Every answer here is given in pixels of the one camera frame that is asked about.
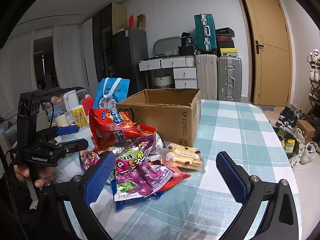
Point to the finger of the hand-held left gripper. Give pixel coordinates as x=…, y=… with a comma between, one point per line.
x=67, y=130
x=75, y=145

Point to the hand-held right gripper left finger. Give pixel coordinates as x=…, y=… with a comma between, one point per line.
x=100, y=177

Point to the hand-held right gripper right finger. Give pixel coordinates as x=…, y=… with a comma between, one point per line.
x=231, y=177

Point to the purple snack packet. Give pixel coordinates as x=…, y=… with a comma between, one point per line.
x=90, y=160
x=142, y=175

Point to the beige cracker packet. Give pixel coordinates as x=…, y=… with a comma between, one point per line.
x=182, y=157

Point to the brown cardboard box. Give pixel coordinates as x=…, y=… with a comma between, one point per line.
x=162, y=120

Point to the person's left hand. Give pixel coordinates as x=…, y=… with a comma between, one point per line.
x=21, y=173

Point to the yellow tissue pack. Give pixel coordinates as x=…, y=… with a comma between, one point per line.
x=79, y=117

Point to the clear plastic container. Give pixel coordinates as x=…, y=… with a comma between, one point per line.
x=56, y=111

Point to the white kettle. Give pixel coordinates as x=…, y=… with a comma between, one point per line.
x=71, y=101

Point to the red plastic object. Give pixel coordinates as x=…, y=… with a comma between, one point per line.
x=88, y=106

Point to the red snack bag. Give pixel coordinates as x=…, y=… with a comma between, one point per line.
x=105, y=127

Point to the flat red snack packet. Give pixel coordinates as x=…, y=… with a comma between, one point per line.
x=181, y=173

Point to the white curtain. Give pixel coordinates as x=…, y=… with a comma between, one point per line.
x=67, y=55
x=17, y=67

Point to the blue cartoon bag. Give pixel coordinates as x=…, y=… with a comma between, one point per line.
x=112, y=95

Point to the dark window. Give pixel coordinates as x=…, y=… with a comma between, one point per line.
x=43, y=62

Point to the black bin bag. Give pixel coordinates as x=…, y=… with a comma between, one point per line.
x=280, y=135

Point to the yellow packet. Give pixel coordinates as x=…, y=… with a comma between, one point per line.
x=288, y=146

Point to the pile of shoes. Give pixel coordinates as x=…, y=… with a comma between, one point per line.
x=290, y=120

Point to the small cardboard box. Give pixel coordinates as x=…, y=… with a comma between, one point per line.
x=306, y=130

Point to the grey refrigerator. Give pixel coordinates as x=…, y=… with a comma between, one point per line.
x=130, y=62

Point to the dark wardrobe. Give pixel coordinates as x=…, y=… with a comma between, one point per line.
x=105, y=42

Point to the silver suitcase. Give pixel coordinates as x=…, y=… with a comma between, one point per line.
x=229, y=78

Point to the beige suitcase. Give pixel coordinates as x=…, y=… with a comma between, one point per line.
x=206, y=77

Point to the woven basket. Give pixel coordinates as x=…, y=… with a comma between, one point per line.
x=162, y=82

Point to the white drawer cabinet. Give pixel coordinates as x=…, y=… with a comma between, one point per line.
x=185, y=77

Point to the shoe rack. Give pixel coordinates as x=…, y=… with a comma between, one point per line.
x=315, y=90

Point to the yellow black shoe box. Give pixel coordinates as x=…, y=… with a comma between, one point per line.
x=228, y=52

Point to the white desk with drawers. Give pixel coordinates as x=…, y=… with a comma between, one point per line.
x=172, y=62

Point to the wooden door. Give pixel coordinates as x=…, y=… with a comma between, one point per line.
x=272, y=55

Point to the grey oval mirror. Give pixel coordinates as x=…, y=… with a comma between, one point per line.
x=166, y=45

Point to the brown paper bag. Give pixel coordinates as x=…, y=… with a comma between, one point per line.
x=141, y=22

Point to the plain black shoe box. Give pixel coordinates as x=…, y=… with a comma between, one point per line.
x=226, y=45

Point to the black round box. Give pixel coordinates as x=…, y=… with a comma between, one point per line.
x=186, y=50

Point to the red logo shoe box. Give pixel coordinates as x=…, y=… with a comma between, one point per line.
x=225, y=38

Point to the black canister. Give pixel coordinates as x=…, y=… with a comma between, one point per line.
x=187, y=39

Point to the teal suitcase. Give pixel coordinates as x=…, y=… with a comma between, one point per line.
x=201, y=32

